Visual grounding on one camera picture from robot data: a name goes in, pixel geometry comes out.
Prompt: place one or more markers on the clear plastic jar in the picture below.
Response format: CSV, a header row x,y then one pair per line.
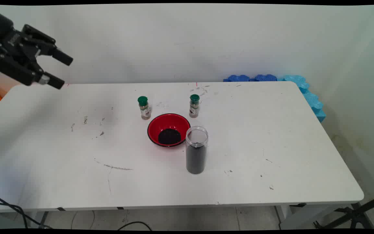
x,y
196,159

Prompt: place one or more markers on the black seed pile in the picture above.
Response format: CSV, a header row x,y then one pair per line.
x,y
169,137

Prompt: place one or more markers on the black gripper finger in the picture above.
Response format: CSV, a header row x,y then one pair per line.
x,y
18,70
44,47

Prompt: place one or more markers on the red bowl black rim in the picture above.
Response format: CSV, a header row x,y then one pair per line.
x,y
161,123

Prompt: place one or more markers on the grey table leg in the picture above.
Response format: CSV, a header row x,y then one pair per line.
x,y
40,218

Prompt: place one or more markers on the green cap spice bottle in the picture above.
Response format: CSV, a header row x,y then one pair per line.
x,y
145,109
194,107

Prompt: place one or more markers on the black tripod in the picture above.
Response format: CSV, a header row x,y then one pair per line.
x,y
355,214

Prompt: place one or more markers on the light blue foam mat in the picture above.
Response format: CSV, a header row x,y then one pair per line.
x,y
310,97

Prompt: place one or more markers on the white table leg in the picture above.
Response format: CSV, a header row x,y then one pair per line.
x,y
303,216

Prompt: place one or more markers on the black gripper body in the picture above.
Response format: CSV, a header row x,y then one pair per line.
x,y
1,32

